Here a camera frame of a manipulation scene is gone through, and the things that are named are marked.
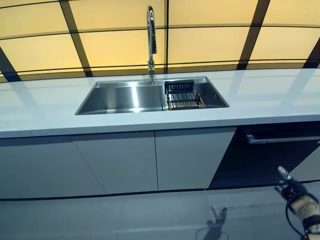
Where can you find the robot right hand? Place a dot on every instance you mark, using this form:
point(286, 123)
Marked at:
point(302, 200)

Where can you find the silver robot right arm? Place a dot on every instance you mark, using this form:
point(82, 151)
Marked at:
point(313, 230)

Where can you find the black built-in dishwasher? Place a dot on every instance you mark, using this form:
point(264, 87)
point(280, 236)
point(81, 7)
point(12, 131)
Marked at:
point(250, 162)

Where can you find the white cabinet door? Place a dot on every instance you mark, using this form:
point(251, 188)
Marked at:
point(45, 170)
point(190, 157)
point(120, 162)

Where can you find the black sink drain rack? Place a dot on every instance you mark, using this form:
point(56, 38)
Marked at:
point(183, 96)

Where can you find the stainless steel sink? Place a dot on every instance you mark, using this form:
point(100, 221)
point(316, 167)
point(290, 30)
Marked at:
point(125, 97)

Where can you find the chrome kitchen faucet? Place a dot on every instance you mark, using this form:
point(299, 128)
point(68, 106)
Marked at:
point(151, 37)

